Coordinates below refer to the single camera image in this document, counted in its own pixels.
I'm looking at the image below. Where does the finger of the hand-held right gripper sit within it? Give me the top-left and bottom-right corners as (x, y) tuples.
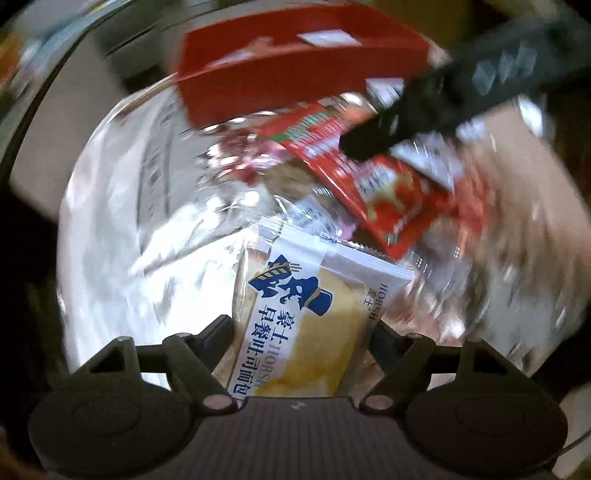
(339, 69), (467, 162)

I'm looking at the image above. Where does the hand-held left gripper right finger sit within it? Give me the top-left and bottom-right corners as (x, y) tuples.
(358, 318), (522, 414)

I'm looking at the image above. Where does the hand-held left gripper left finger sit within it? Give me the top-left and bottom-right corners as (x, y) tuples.
(69, 315), (241, 414)

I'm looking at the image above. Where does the red snack packet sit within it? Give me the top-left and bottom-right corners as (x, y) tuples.
(259, 99), (462, 259)

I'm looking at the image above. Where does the white blue bread packet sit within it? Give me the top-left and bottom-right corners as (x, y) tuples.
(226, 217), (416, 400)

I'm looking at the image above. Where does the red tray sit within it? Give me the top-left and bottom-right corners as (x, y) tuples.
(175, 4), (432, 130)

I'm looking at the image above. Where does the clear plastic packet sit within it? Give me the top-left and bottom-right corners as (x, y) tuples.
(272, 194), (358, 243)

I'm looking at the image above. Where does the pink candy wrapper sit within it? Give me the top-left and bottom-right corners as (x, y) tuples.
(203, 122), (282, 188)

